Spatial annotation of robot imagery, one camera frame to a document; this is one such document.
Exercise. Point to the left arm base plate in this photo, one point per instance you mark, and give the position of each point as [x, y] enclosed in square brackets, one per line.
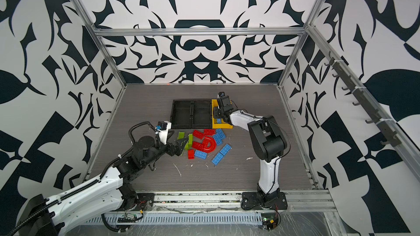
[138, 202]

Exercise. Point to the wall hook rack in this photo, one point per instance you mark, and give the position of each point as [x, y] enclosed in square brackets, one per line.
[364, 98]

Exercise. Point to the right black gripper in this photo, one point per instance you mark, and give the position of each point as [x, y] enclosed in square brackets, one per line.
[215, 112]

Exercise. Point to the red lego brick top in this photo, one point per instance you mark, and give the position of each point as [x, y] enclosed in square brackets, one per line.
[209, 132]

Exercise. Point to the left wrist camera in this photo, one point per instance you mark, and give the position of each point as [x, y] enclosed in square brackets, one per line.
[162, 130]

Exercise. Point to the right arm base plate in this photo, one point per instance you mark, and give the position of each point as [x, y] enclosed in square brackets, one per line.
[259, 201]

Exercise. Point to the blue lego long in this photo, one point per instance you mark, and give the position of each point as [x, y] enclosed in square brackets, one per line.
[217, 158]

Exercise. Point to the black bin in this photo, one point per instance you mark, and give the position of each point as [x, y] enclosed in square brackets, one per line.
[201, 116]
[181, 114]

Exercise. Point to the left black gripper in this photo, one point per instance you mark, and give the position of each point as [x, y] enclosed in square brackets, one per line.
[177, 151]

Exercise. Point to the green flat lego plate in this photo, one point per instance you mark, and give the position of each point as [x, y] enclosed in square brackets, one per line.
[181, 135]

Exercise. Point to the red arch lego piece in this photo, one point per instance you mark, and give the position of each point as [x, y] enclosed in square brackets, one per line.
[208, 145]

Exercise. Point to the small red lego brick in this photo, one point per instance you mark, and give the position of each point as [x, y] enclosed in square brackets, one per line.
[191, 154]

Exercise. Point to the left black bin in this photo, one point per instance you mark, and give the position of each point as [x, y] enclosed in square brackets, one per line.
[181, 114]

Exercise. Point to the red lego brick left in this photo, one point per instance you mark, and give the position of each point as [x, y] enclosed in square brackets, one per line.
[198, 134]

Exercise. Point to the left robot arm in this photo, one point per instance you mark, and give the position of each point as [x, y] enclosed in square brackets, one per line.
[109, 191]

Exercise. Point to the middle black bin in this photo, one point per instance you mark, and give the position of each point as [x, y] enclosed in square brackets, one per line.
[201, 116]

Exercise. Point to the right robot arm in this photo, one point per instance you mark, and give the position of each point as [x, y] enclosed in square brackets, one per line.
[269, 143]

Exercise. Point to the yellow bin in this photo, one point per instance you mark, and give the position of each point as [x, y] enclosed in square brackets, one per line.
[216, 125]

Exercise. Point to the green lego brick right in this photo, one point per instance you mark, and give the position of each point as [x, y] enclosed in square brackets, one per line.
[189, 143]

